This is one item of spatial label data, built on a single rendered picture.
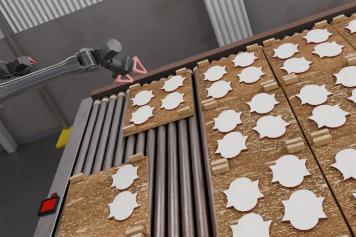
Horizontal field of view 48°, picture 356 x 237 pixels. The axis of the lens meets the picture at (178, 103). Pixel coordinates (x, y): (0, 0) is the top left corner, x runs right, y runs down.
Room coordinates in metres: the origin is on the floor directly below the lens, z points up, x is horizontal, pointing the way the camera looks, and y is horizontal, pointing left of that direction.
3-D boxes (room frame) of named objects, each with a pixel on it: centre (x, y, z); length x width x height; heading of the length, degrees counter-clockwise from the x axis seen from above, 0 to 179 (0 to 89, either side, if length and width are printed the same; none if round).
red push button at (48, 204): (1.31, 0.65, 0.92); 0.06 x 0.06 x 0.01; 79
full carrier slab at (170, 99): (1.74, 0.08, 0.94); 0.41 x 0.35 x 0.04; 169
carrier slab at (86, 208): (1.16, 0.40, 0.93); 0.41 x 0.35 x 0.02; 173
